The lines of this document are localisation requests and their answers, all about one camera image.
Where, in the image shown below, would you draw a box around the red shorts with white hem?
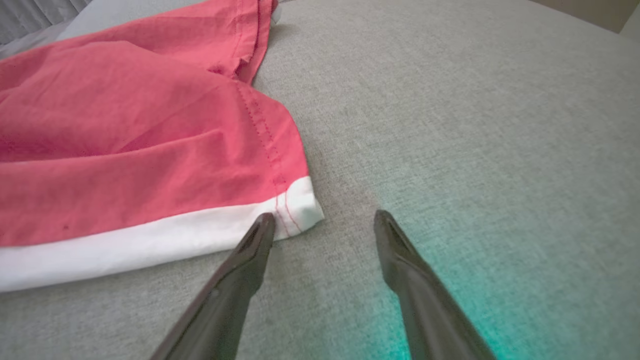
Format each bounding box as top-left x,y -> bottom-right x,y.
0,0 -> 325,293

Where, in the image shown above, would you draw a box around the grey pleated curtain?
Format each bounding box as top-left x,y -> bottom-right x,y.
0,0 -> 91,46

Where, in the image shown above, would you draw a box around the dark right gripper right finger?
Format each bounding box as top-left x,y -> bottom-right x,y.
373,209 -> 496,360

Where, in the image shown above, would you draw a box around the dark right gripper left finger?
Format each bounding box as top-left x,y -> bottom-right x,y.
150,212 -> 276,360

